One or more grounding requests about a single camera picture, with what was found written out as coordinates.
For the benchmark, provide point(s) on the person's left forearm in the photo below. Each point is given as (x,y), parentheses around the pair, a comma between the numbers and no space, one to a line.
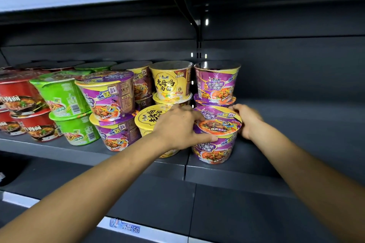
(85,194)

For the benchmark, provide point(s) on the person's right forearm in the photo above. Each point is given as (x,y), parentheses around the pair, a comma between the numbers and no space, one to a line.
(308,171)

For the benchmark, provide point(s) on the dark metal store shelving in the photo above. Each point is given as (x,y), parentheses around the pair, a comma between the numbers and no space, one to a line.
(285,80)

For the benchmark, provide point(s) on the green cup noodle bowl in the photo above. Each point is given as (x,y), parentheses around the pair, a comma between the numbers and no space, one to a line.
(77,131)
(95,66)
(62,97)

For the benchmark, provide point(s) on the person's right hand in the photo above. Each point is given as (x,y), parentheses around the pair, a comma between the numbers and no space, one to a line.
(251,121)

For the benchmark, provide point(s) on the person's left hand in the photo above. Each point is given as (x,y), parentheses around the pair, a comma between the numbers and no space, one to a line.
(179,129)

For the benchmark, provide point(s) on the purple cup noodle bowl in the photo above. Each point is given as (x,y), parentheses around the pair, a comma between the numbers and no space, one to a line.
(216,83)
(108,97)
(216,126)
(141,80)
(212,102)
(117,134)
(145,101)

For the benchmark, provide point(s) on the blue price tag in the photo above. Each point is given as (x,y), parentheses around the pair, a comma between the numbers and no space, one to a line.
(125,225)

